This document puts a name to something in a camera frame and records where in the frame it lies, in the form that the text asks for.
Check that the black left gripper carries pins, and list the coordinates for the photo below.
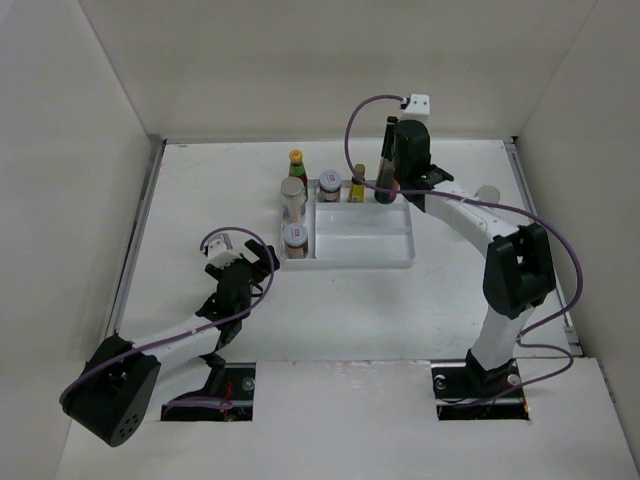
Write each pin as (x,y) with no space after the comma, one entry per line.
(264,261)

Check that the tall dark sauce bottle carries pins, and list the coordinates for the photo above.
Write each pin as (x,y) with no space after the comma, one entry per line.
(385,181)

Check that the orange label jar white lid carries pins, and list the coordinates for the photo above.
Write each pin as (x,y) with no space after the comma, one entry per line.
(295,239)

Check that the white peppercorn jar blue label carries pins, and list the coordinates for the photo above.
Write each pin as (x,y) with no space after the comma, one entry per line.
(293,200)

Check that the small yellow oil bottle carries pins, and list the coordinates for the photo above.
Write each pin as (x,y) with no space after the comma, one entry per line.
(357,189)

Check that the dark sauce jar white lid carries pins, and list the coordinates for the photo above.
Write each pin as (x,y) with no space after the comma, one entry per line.
(330,186)

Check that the red chili sauce bottle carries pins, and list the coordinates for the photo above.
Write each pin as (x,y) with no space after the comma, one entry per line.
(297,168)

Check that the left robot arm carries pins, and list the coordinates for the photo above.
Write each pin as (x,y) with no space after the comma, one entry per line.
(112,395)

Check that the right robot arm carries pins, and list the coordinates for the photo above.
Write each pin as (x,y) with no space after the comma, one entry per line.
(518,272)

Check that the silver round lid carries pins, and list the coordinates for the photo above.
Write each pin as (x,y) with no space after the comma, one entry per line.
(489,194)

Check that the white divided organizer tray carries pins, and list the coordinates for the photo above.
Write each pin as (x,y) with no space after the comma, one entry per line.
(344,235)

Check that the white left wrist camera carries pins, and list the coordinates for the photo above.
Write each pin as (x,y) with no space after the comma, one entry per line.
(220,254)

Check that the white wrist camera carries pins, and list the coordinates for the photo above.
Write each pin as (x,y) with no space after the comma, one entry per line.
(220,254)
(416,107)

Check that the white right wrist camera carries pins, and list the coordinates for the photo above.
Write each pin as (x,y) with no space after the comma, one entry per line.
(416,107)

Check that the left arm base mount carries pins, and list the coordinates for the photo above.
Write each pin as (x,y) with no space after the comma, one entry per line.
(227,395)

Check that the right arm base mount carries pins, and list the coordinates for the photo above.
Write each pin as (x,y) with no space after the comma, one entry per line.
(464,391)

